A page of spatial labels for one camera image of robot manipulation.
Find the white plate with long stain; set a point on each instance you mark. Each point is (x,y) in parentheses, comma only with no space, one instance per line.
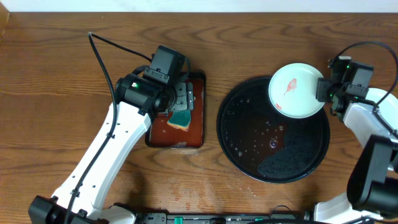
(292,90)

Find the round black tray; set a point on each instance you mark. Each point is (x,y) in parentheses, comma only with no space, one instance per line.
(264,144)

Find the white plate with small stain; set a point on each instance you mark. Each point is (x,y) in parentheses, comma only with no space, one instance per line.
(388,107)

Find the rectangular black water tray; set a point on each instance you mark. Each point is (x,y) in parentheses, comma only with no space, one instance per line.
(163,135)

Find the teal yellow sponge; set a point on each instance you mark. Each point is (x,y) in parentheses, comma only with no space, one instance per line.
(180,120)

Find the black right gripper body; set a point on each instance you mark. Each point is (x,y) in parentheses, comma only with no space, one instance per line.
(326,92)

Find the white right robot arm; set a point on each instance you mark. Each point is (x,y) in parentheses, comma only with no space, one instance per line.
(371,114)

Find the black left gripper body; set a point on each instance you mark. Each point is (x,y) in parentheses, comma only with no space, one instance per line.
(183,98)

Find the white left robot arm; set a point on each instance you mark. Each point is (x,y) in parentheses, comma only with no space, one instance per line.
(81,197)

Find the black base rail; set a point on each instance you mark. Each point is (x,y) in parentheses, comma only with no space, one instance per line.
(163,218)

